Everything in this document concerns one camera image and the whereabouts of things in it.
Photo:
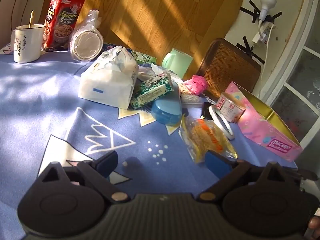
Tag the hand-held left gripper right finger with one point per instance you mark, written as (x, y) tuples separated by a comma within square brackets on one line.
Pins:
[(216, 163)]

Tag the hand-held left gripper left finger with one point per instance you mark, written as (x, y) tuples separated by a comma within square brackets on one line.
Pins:
[(107, 164)]

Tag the clear snack packet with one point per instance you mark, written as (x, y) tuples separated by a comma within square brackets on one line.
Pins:
[(207, 137)]

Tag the pink tin box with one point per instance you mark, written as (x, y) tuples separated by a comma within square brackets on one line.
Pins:
[(265, 130)]

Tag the white tissue pack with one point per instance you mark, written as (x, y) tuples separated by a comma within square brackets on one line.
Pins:
[(107, 82)]

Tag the pink knitted cloth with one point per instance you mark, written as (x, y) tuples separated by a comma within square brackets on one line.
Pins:
[(197, 83)]

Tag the green patterned tissue pack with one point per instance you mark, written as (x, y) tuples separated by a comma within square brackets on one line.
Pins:
[(152, 91)]

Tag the person's left hand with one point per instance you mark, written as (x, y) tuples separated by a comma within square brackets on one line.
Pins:
[(314, 226)]

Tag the white tape roll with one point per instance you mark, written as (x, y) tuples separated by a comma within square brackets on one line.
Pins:
[(222, 125)]

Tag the small can with pink label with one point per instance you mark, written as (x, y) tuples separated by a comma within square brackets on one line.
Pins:
[(230, 108)]

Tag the clear cotton swab box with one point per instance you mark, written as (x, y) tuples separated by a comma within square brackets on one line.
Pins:
[(190, 98)]

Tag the blue round case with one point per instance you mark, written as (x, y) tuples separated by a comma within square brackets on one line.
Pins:
[(166, 112)]

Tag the blue printed tablecloth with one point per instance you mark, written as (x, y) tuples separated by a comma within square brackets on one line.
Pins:
[(50, 92)]

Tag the brown woven tray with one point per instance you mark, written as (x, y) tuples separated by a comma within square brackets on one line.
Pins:
[(227, 67)]

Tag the green plastic cup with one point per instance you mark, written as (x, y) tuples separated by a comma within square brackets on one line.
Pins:
[(177, 62)]

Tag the green flat box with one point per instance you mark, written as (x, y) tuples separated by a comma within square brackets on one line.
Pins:
[(146, 58)]

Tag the black tape strip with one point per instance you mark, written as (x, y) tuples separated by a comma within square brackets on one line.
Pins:
[(273, 16), (250, 12), (251, 53), (247, 43)]

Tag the white power strip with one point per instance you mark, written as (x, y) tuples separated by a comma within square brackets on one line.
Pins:
[(264, 32)]

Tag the white mug with black print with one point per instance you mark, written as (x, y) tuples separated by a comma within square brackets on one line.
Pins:
[(26, 45)]

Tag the red snack box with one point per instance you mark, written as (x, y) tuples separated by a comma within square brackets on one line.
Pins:
[(61, 22)]

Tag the pale spoon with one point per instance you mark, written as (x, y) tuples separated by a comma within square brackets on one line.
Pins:
[(31, 18)]

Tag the white window frame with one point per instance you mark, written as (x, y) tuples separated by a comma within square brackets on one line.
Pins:
[(292, 52)]

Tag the wood-grain wall sheet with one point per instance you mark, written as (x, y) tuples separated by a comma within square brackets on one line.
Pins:
[(150, 12)]

